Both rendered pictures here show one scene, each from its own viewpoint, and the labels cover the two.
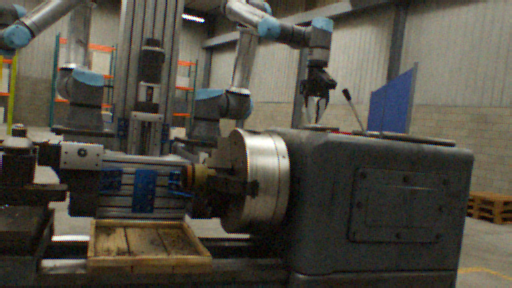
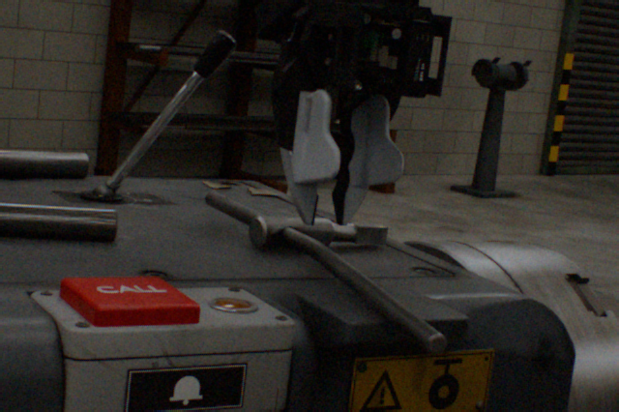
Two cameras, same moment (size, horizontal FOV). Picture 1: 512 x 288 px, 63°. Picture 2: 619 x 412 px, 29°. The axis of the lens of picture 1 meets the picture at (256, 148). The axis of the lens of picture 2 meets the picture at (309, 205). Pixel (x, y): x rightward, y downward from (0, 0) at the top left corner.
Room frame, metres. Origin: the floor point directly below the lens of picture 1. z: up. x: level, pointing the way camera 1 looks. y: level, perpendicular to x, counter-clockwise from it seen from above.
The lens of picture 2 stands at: (2.28, -0.34, 1.44)
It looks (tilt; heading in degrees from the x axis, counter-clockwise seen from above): 10 degrees down; 170
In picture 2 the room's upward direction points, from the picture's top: 7 degrees clockwise
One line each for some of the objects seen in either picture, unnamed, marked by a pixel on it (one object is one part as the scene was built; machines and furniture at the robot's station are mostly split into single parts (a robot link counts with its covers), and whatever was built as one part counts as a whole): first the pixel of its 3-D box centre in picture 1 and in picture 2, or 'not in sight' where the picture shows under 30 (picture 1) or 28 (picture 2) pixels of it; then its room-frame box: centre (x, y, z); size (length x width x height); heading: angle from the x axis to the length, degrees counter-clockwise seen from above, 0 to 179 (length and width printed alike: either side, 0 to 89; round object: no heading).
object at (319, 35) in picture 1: (320, 35); not in sight; (1.50, -0.18, 1.59); 0.09 x 0.08 x 0.11; 35
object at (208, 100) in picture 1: (209, 102); not in sight; (1.86, 0.23, 1.33); 0.13 x 0.12 x 0.14; 125
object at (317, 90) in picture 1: (314, 80); (370, 3); (1.50, -0.18, 1.44); 0.09 x 0.08 x 0.12; 21
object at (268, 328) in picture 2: not in sight; (160, 351); (1.63, -0.30, 1.23); 0.13 x 0.08 x 0.05; 111
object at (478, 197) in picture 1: (492, 206); not in sight; (8.05, -4.66, 0.22); 1.25 x 0.86 x 0.44; 124
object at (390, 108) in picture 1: (380, 144); not in sight; (7.75, -2.26, 1.18); 4.12 x 0.80 x 2.35; 173
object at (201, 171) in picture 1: (198, 178); not in sight; (1.22, 0.16, 1.08); 0.09 x 0.09 x 0.09; 21
